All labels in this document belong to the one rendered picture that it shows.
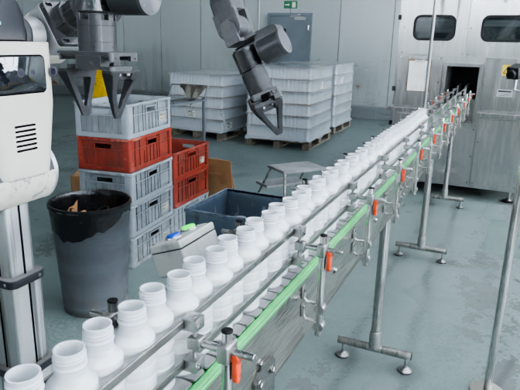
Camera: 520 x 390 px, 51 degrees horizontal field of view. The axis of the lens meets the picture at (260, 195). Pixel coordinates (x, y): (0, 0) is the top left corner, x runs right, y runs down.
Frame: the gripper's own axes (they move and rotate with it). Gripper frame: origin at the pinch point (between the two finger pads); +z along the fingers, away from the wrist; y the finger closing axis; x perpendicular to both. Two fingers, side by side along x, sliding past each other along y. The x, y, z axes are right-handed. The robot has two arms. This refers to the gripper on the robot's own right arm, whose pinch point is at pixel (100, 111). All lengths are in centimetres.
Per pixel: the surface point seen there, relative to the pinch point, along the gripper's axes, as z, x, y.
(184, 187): 103, 294, -169
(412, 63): 4, 508, -33
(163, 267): 33.9, 18.7, -1.8
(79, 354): 23.7, -26.1, 17.4
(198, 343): 31.8, -6.3, 21.3
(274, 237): 27.6, 30.4, 17.7
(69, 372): 25.4, -27.3, 16.9
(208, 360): 39.7, 1.2, 18.7
